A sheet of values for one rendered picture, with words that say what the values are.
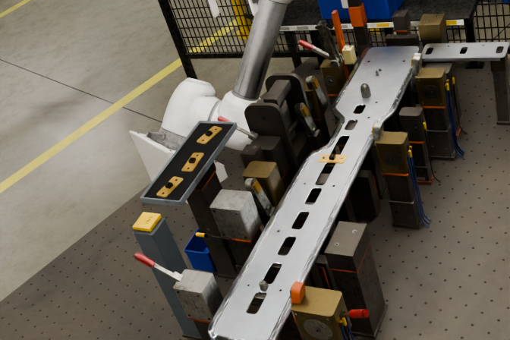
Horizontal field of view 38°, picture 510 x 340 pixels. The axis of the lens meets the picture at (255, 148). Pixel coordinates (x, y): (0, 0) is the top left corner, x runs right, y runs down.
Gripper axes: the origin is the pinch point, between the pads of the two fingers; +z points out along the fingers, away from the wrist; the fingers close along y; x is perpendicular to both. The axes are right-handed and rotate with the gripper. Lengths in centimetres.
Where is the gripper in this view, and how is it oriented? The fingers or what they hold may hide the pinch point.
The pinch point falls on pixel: (234, 11)
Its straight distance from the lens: 223.1
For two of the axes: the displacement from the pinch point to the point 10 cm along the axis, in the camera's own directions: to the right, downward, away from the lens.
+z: 2.7, 7.8, 5.6
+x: 4.1, -6.2, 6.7
